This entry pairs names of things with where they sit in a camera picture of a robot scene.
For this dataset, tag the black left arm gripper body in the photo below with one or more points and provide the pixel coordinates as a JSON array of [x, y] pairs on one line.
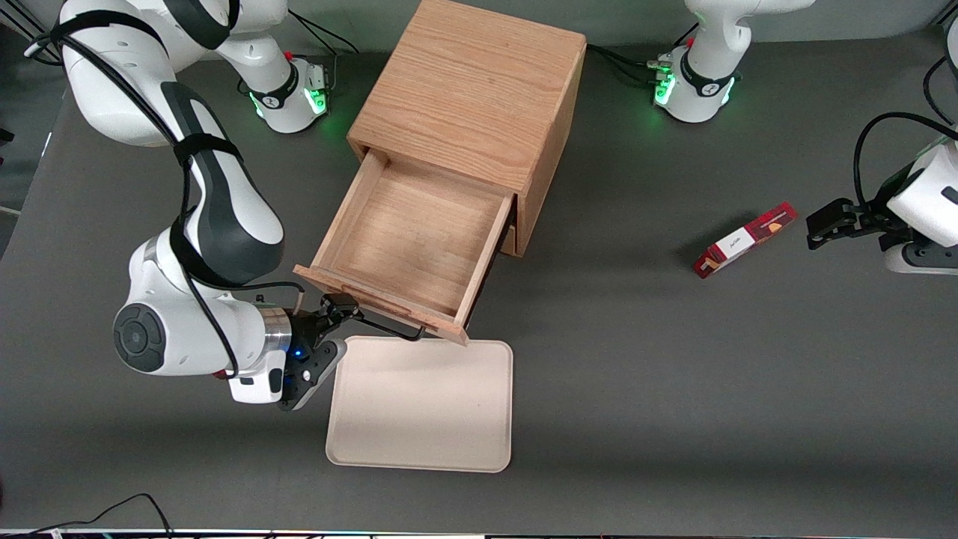
[[870, 221]]

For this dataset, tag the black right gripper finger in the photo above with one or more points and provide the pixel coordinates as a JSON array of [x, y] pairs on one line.
[[339, 304], [334, 324]]

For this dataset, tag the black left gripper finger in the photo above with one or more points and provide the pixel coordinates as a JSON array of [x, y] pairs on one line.
[[827, 232], [837, 211]]

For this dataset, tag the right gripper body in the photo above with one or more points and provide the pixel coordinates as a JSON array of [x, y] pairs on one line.
[[305, 327]]

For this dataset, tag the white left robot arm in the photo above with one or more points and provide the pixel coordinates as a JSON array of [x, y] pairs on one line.
[[703, 67]]

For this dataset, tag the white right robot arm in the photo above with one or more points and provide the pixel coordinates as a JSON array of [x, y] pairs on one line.
[[217, 209]]

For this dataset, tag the red white snack box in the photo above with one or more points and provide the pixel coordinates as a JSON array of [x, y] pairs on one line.
[[745, 239]]

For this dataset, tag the beige rectangular tray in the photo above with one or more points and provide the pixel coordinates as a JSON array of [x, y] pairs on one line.
[[419, 408]]

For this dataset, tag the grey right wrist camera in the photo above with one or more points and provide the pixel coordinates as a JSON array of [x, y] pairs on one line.
[[318, 370]]

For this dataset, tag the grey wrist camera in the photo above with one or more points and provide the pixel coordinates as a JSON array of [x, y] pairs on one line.
[[924, 260], [318, 370]]

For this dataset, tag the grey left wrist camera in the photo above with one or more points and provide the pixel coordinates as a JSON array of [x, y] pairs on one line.
[[924, 260]]

